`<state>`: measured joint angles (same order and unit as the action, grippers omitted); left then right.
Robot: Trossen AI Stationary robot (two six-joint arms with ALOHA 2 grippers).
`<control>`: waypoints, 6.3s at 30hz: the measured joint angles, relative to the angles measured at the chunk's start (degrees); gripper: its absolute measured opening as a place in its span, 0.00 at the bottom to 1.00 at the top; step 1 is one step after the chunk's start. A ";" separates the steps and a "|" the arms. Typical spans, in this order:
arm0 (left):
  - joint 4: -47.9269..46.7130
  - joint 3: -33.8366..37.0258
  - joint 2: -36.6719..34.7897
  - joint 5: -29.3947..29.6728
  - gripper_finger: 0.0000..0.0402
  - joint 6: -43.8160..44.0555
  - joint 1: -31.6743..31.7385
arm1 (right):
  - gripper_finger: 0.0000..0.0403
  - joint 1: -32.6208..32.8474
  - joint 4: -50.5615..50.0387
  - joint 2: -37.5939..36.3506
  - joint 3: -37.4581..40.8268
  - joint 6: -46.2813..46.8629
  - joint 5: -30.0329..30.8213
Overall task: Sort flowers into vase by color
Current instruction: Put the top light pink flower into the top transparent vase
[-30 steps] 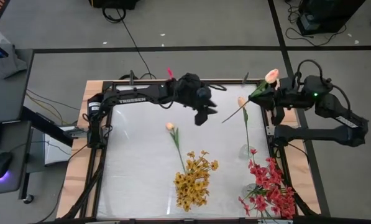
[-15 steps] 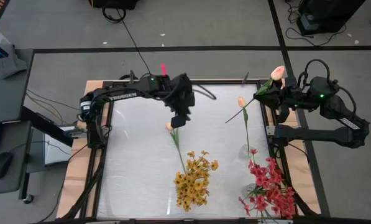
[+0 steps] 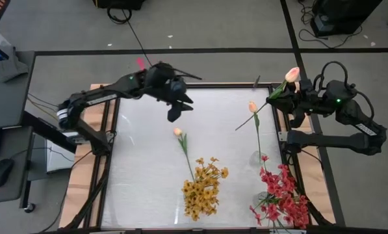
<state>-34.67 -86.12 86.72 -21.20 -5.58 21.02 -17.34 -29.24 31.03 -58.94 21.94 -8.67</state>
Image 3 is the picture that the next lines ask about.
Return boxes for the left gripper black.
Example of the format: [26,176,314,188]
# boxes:
[146,61,195,124]

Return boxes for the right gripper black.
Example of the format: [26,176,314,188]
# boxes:
[266,80,318,128]

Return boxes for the peach artificial tulip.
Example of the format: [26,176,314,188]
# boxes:
[173,127,196,181]
[235,66,301,131]
[248,100,263,160]

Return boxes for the clear square textured glass vase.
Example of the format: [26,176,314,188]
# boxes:
[248,151,267,168]

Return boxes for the black floor equipment case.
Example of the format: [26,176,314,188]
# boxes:
[309,0,383,38]

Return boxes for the black floor box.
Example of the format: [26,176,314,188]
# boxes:
[92,0,148,10]

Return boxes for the white box under desk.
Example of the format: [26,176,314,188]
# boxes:
[45,138,77,173]

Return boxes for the black diagonal bar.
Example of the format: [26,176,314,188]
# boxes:
[20,110,79,154]

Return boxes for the grey office desk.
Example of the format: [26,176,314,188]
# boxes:
[0,50,36,209]

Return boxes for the grey cloth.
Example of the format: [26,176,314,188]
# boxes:
[0,45,29,83]

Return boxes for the black computer mouse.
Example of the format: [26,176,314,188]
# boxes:
[0,158,14,189]

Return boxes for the black metal table frame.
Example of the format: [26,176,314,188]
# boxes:
[63,81,337,234]

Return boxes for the long black floor cable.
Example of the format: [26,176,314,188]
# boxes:
[106,5,154,68]

